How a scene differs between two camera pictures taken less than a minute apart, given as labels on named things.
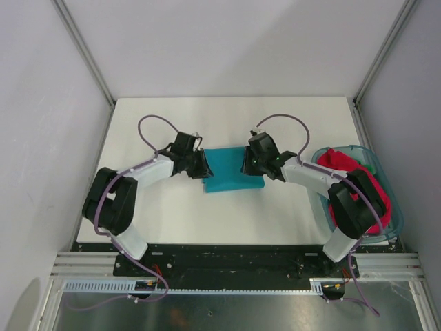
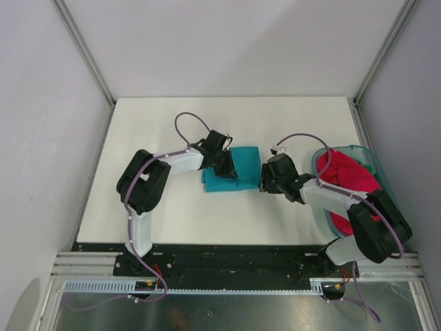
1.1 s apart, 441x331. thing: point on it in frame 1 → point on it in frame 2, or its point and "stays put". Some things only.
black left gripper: x=204 y=170 → x=228 y=170
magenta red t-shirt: x=331 y=158 stays put
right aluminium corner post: x=398 y=25 stays put
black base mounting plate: x=236 y=261 stays put
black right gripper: x=247 y=167 → x=266 y=185
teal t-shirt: x=226 y=164 stays put
